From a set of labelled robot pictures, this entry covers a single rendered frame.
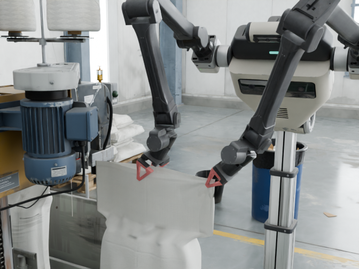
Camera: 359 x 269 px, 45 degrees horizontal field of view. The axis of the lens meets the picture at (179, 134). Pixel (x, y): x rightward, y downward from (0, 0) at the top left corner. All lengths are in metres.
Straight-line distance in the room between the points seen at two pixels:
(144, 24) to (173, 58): 8.89
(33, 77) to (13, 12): 0.37
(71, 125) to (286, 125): 0.95
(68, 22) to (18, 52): 5.59
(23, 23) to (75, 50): 6.06
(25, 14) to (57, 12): 0.21
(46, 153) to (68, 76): 0.23
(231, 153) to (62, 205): 1.22
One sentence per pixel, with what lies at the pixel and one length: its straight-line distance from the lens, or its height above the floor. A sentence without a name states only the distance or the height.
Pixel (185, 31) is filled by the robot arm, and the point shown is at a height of 1.54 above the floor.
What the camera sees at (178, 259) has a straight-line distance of 1.56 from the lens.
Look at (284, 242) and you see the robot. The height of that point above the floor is 0.63.
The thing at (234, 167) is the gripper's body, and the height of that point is 1.11.
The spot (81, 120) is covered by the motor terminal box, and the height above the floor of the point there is 1.28.
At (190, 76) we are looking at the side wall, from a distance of 10.33.
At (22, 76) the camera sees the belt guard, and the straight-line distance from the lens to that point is 1.28.
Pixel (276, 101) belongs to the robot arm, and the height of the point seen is 1.34.
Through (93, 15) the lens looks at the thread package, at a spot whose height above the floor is 1.58.
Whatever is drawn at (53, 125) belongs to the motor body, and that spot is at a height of 1.26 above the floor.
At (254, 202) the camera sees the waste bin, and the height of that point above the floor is 0.16.
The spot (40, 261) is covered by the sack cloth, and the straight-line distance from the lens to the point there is 2.05.
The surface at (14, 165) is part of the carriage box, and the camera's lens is 1.47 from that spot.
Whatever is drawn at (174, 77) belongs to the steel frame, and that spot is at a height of 0.67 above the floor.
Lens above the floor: 1.50
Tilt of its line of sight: 12 degrees down
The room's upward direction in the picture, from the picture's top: 1 degrees clockwise
